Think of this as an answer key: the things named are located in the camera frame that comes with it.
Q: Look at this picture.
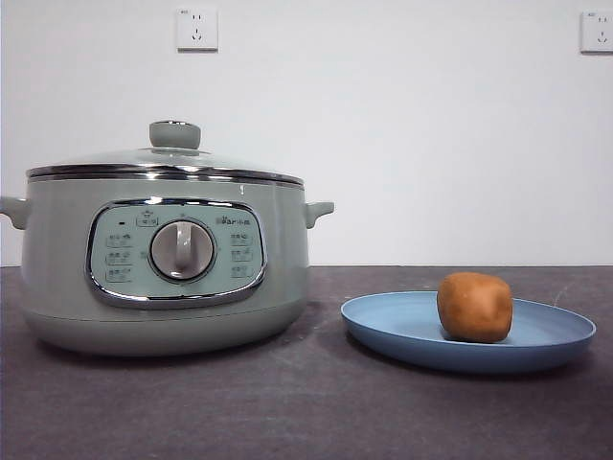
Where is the blue round plate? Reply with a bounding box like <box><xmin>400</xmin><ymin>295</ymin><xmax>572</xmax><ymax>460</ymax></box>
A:
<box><xmin>340</xmin><ymin>290</ymin><xmax>599</xmax><ymax>375</ymax></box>

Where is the brown potato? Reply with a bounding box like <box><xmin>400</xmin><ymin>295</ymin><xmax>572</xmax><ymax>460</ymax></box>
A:
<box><xmin>436</xmin><ymin>271</ymin><xmax>514</xmax><ymax>344</ymax></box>

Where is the glass lid with green knob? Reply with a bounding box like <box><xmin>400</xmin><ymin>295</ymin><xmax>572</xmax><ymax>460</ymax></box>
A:
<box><xmin>26</xmin><ymin>119</ymin><xmax>306</xmax><ymax>186</ymax></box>

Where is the pale green electric steamer pot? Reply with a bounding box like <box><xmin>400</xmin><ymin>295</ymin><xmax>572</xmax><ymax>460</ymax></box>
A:
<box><xmin>0</xmin><ymin>174</ymin><xmax>335</xmax><ymax>357</ymax></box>

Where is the white wall socket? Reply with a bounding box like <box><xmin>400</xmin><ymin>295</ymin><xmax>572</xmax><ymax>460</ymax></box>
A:
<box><xmin>176</xmin><ymin>7</ymin><xmax>220</xmax><ymax>53</ymax></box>
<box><xmin>579</xmin><ymin>10</ymin><xmax>613</xmax><ymax>54</ymax></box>

